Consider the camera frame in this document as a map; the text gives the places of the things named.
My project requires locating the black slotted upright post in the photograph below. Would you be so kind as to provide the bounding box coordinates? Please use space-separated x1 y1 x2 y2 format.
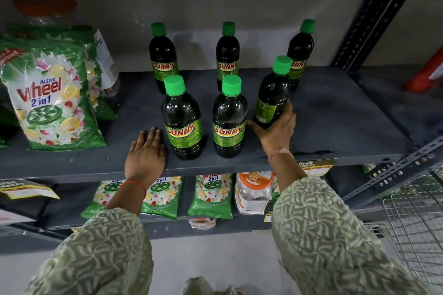
331 0 435 73

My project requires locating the yellow shelf price label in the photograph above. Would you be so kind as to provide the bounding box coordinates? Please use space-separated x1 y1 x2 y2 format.
0 179 60 201
298 159 336 177

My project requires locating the dark liquid bottle green cap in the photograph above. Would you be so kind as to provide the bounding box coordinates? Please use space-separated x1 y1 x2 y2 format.
253 55 293 129

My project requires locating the red thread wristband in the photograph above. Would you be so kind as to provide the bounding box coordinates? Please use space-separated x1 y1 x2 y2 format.
119 180 148 198

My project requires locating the clear plastic jar orange lid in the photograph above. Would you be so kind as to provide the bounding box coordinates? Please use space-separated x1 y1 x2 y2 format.
235 171 276 216
12 0 120 98

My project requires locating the grey slotted angle beam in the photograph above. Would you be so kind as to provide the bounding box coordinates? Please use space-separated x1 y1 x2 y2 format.
341 136 443 209

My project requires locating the large green detergent packet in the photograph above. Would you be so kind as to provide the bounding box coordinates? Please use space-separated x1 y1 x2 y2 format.
0 34 108 152

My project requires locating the group of green-capped dark bottles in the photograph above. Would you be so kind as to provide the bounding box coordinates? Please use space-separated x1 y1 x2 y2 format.
149 19 316 161

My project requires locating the person's left forearm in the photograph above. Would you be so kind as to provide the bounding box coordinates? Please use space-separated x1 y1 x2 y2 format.
24 182 155 295

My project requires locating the person's right hand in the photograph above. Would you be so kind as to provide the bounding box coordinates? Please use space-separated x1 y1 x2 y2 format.
246 100 297 160

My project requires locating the white shelf price label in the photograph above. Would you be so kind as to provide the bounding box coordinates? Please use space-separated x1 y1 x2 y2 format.
189 216 217 230

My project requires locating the grey metal shelf rack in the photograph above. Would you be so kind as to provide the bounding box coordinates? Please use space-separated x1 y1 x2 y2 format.
0 63 443 257

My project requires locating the pink thread wristband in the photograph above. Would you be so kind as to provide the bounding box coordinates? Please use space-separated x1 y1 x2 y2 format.
266 147 295 164

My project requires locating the wire shopping cart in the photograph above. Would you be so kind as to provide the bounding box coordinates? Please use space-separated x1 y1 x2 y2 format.
365 166 443 290

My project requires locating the person's right forearm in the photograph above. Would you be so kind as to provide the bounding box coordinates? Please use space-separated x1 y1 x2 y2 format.
268 153 437 295

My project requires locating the person's left hand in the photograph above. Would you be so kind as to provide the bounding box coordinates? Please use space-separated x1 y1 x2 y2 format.
125 128 167 185

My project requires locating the red plastic container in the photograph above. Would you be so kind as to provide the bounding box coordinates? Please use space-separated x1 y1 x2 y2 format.
404 46 443 94

